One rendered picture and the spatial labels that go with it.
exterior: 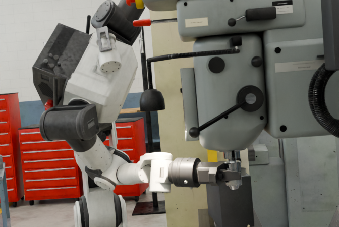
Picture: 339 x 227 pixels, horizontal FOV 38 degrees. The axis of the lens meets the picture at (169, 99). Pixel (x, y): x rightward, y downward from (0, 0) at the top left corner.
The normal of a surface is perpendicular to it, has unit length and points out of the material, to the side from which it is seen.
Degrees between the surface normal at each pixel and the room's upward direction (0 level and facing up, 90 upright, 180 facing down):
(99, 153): 104
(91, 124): 91
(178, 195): 90
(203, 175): 90
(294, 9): 90
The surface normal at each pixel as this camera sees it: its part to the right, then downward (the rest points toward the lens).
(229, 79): -0.04, 0.06
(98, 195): 0.29, 0.11
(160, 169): -0.40, -0.24
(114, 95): 0.80, -0.11
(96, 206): 0.26, -0.13
